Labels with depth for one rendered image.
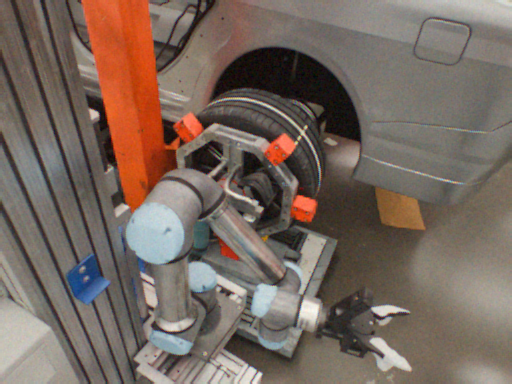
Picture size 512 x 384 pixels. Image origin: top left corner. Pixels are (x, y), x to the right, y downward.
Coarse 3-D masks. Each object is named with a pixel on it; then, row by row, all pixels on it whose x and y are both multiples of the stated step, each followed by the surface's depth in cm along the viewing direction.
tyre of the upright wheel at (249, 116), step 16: (224, 96) 179; (240, 96) 173; (256, 96) 172; (272, 96) 174; (208, 112) 169; (224, 112) 165; (240, 112) 163; (256, 112) 163; (272, 112) 167; (288, 112) 170; (240, 128) 166; (256, 128) 162; (272, 128) 160; (288, 128) 164; (304, 128) 171; (304, 144) 167; (320, 144) 178; (288, 160) 166; (304, 160) 165; (320, 160) 177; (304, 176) 167; (320, 176) 180; (304, 192) 173
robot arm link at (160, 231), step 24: (168, 192) 85; (192, 192) 88; (144, 216) 80; (168, 216) 81; (192, 216) 86; (144, 240) 82; (168, 240) 80; (192, 240) 90; (168, 264) 88; (168, 288) 96; (168, 312) 103; (192, 312) 109; (168, 336) 107; (192, 336) 112
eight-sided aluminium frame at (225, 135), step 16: (208, 128) 166; (224, 128) 164; (192, 144) 171; (240, 144) 160; (256, 144) 158; (288, 176) 165; (288, 192) 164; (288, 208) 170; (272, 224) 182; (288, 224) 177
